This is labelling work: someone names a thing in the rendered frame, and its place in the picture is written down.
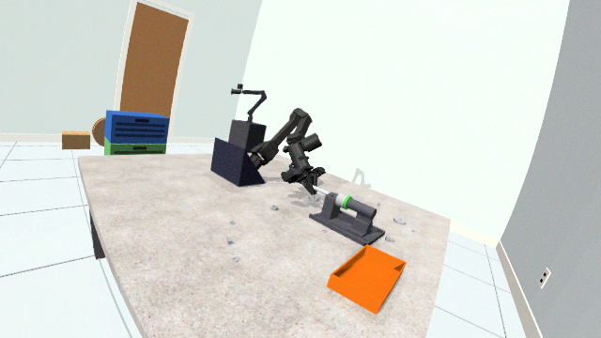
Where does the orange open tray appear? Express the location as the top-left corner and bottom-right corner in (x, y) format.
(326, 245), (407, 315)

